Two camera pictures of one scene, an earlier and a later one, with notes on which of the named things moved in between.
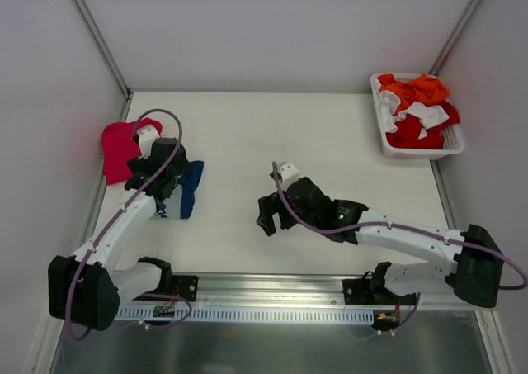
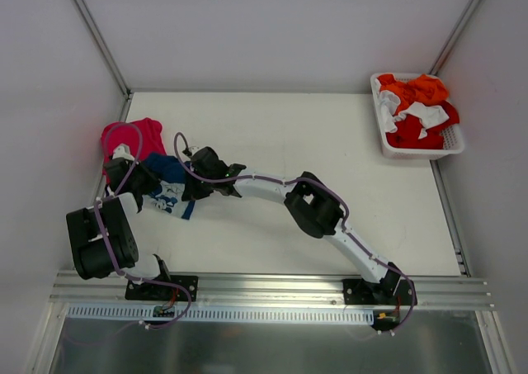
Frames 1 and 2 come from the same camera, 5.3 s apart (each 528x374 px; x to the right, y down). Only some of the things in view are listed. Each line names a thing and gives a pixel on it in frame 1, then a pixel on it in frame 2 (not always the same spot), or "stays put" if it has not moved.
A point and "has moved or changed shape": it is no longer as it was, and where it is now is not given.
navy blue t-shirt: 188,182 has moved or changed shape
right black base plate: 360,291 stays put
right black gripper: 283,207 -> 191,185
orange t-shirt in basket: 425,89 stays put
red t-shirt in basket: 406,135 stays put
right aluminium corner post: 462,24 stays put
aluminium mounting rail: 283,291 stays put
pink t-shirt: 118,148 stays put
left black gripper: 168,184 -> 142,182
